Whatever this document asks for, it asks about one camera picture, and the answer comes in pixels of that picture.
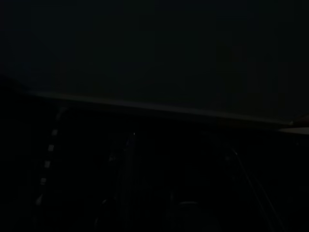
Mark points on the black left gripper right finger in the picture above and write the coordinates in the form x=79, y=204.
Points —
x=246, y=188

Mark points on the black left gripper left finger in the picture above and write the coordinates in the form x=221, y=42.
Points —
x=125, y=174

